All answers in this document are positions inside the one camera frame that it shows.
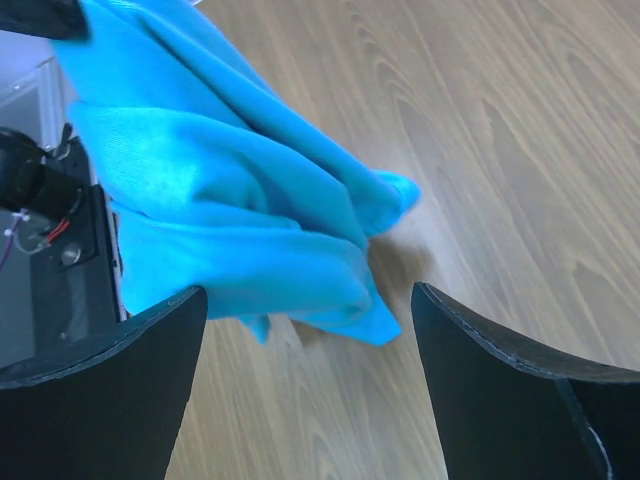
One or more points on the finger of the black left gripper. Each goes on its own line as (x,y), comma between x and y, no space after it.
(49,19)

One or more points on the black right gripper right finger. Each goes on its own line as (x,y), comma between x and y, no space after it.
(509,407)

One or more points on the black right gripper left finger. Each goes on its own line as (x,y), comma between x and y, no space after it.
(109,406)

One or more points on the turquoise t shirt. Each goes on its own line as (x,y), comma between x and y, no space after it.
(218,183)

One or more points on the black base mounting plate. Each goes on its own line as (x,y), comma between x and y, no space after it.
(59,269)

